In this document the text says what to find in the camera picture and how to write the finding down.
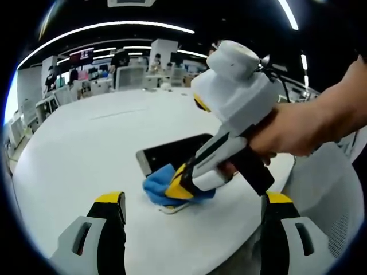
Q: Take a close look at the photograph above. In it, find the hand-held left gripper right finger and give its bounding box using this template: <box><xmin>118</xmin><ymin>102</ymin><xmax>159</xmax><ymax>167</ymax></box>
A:
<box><xmin>259</xmin><ymin>191</ymin><xmax>337</xmax><ymax>275</ymax></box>

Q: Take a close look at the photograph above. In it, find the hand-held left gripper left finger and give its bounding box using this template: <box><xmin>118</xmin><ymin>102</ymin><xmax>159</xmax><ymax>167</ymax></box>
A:
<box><xmin>50</xmin><ymin>191</ymin><xmax>127</xmax><ymax>275</ymax></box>

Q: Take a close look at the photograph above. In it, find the blue cleaning cloth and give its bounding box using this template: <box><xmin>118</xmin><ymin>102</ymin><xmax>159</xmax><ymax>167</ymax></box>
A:
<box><xmin>142</xmin><ymin>163</ymin><xmax>216</xmax><ymax>209</ymax></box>

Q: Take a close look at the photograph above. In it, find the person's right hand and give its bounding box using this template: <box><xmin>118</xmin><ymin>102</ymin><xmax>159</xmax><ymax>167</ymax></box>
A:
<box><xmin>218</xmin><ymin>94</ymin><xmax>327</xmax><ymax>176</ymax></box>

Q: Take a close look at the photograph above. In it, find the grey mesh office chair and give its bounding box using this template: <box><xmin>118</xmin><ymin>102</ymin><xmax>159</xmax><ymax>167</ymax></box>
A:
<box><xmin>282</xmin><ymin>142</ymin><xmax>365</xmax><ymax>260</ymax></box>

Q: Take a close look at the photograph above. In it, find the ceiling light strip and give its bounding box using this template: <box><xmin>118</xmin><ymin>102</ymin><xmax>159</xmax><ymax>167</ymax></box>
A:
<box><xmin>277</xmin><ymin>0</ymin><xmax>299</xmax><ymax>31</ymax></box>

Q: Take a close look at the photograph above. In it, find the white office cabinet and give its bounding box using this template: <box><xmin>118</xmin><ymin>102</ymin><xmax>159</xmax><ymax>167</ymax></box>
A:
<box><xmin>36</xmin><ymin>96</ymin><xmax>60</xmax><ymax>124</ymax></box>

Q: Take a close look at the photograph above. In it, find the ceiling air vent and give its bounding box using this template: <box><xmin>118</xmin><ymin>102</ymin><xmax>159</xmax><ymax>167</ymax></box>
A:
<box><xmin>107</xmin><ymin>0</ymin><xmax>156</xmax><ymax>8</ymax></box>

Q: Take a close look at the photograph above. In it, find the long curved ceiling light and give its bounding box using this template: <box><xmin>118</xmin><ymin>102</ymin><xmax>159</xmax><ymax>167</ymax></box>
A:
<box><xmin>17</xmin><ymin>21</ymin><xmax>196</xmax><ymax>70</ymax></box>

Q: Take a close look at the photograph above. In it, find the red display screen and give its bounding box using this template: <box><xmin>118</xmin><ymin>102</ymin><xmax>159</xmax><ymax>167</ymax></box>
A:
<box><xmin>69</xmin><ymin>48</ymin><xmax>95</xmax><ymax>62</ymax></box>

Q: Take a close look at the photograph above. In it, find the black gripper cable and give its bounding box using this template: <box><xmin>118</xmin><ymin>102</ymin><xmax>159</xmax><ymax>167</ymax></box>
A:
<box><xmin>257</xmin><ymin>56</ymin><xmax>292</xmax><ymax>103</ymax></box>

